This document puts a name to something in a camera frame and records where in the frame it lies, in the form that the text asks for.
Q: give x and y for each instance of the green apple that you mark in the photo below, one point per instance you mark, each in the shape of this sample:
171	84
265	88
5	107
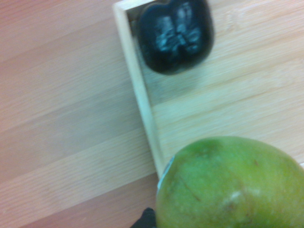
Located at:
232	187

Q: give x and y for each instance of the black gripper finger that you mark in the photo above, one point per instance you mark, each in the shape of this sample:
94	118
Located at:
146	219

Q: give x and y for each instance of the light wooden tray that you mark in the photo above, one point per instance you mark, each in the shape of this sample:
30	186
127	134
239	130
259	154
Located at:
225	99

